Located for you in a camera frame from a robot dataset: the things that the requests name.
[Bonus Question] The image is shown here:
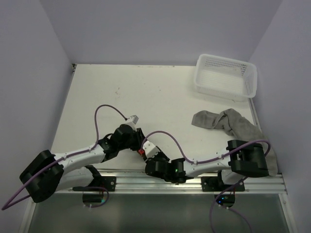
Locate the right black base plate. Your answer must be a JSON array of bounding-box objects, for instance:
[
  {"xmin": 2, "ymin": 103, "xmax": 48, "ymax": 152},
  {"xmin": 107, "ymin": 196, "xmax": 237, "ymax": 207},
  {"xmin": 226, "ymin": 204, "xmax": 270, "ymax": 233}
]
[{"xmin": 201, "ymin": 176, "xmax": 245, "ymax": 192}]

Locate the aluminium mounting rail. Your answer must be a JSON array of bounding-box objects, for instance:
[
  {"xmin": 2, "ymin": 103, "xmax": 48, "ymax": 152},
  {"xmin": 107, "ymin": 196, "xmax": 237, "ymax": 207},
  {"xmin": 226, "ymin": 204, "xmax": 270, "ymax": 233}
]
[{"xmin": 32, "ymin": 172, "xmax": 288, "ymax": 194}]

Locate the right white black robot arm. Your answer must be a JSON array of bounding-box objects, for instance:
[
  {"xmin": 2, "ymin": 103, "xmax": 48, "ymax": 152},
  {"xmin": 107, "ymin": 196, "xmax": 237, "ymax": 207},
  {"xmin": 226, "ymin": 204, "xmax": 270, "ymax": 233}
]
[{"xmin": 140, "ymin": 139, "xmax": 271, "ymax": 191}]

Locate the grey towel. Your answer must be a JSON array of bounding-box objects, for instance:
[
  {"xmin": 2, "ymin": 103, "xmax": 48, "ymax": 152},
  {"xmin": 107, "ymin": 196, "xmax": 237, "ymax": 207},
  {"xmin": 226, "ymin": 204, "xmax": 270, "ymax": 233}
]
[{"xmin": 191, "ymin": 108, "xmax": 278, "ymax": 176}]

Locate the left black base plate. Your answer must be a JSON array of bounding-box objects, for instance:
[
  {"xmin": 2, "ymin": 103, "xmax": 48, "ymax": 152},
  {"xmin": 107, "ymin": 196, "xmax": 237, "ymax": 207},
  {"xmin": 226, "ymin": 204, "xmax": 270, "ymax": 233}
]
[{"xmin": 72, "ymin": 176, "xmax": 117, "ymax": 192}]

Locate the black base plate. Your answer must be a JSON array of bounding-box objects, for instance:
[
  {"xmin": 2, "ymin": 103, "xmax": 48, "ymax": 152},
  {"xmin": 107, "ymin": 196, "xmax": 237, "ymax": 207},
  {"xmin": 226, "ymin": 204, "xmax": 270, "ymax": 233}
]
[
  {"xmin": 201, "ymin": 176, "xmax": 245, "ymax": 192},
  {"xmin": 72, "ymin": 176, "xmax": 117, "ymax": 192}
]

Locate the white perforated plastic basket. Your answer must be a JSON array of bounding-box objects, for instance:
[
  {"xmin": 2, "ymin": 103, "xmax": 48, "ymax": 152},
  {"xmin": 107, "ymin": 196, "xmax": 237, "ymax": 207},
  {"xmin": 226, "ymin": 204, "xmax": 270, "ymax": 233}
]
[{"xmin": 193, "ymin": 54, "xmax": 258, "ymax": 102}]

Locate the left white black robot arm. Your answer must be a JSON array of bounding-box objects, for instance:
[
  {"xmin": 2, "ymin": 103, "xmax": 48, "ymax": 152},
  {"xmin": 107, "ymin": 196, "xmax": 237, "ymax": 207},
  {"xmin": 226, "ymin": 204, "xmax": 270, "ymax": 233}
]
[{"xmin": 19, "ymin": 123, "xmax": 145, "ymax": 203}]

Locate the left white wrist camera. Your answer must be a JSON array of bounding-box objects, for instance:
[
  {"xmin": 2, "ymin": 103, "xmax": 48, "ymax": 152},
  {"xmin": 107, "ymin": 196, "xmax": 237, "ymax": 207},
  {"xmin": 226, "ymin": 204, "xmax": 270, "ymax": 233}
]
[{"xmin": 125, "ymin": 115, "xmax": 139, "ymax": 128}]

